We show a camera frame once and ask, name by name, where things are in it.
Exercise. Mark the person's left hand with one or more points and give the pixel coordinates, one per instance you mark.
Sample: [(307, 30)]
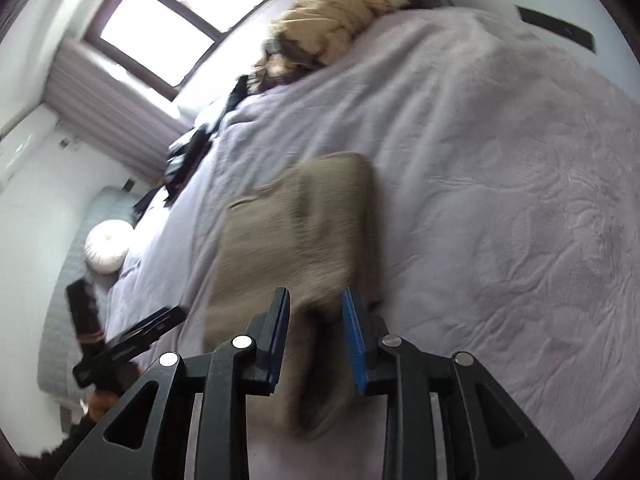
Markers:
[(100, 405)]

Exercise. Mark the dark cloth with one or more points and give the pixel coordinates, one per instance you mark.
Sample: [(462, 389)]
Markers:
[(145, 205)]

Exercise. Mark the beige striped fleece garment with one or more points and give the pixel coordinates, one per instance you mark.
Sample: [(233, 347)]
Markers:
[(325, 25)]

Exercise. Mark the window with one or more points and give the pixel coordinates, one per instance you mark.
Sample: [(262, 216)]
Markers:
[(165, 35)]

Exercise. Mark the round white pillow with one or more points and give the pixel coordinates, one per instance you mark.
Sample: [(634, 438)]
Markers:
[(107, 247)]

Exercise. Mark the grey quilted bench mat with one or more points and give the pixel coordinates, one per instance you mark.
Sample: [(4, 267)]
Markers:
[(60, 320)]

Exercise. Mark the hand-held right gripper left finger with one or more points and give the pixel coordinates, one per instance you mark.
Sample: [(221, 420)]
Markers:
[(280, 340)]

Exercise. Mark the black clothes pile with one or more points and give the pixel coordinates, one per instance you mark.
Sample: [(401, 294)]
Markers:
[(185, 155)]

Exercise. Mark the person's left forearm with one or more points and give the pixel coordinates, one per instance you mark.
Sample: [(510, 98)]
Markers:
[(70, 440)]

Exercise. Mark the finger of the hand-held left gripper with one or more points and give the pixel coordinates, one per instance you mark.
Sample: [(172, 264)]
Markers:
[(147, 330), (84, 312)]

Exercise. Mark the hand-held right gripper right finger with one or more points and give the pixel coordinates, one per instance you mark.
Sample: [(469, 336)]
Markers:
[(352, 345)]

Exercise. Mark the lavender fleece blanket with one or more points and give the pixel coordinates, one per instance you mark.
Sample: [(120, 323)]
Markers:
[(500, 210)]

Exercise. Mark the wall television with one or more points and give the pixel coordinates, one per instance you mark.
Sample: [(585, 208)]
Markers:
[(555, 27)]

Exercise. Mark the white air conditioner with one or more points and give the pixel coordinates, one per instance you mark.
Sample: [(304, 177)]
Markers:
[(25, 145)]

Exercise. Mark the brown knit sweater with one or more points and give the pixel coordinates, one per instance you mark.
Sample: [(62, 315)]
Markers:
[(300, 220)]

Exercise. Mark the wall socket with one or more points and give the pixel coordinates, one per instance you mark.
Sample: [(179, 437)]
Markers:
[(129, 185)]

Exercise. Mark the grey curtain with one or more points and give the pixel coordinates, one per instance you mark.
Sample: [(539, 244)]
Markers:
[(115, 110)]

